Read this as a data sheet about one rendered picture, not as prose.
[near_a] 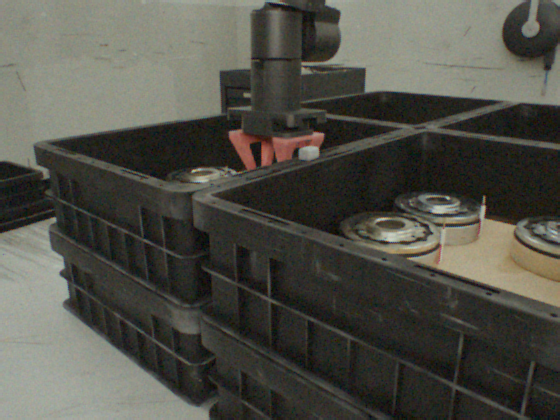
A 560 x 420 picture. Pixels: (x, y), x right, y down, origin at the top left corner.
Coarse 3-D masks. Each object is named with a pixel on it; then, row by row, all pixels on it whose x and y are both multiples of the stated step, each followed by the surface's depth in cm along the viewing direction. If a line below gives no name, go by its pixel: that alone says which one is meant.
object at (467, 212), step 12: (408, 192) 61; (420, 192) 61; (432, 192) 61; (444, 192) 61; (396, 204) 57; (408, 204) 58; (468, 204) 57; (420, 216) 53; (432, 216) 53; (444, 216) 53; (456, 216) 53; (468, 216) 53
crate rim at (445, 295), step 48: (384, 144) 57; (528, 144) 56; (240, 240) 35; (288, 240) 31; (336, 240) 30; (384, 288) 27; (432, 288) 25; (480, 288) 24; (480, 336) 24; (528, 336) 22
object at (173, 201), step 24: (192, 120) 73; (336, 120) 73; (360, 120) 72; (48, 144) 56; (360, 144) 56; (48, 168) 55; (72, 168) 50; (96, 168) 47; (120, 168) 46; (264, 168) 46; (120, 192) 45; (144, 192) 42; (168, 192) 39; (192, 192) 39; (168, 216) 40; (192, 216) 40
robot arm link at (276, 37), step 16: (256, 16) 51; (272, 16) 50; (288, 16) 50; (304, 16) 55; (256, 32) 51; (272, 32) 51; (288, 32) 51; (304, 32) 55; (256, 48) 52; (272, 48) 51; (288, 48) 51; (304, 48) 56
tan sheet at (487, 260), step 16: (496, 224) 59; (480, 240) 55; (496, 240) 55; (448, 256) 51; (464, 256) 51; (480, 256) 51; (496, 256) 51; (464, 272) 47; (480, 272) 47; (496, 272) 47; (512, 272) 47; (528, 272) 47; (512, 288) 44; (528, 288) 44; (544, 288) 44
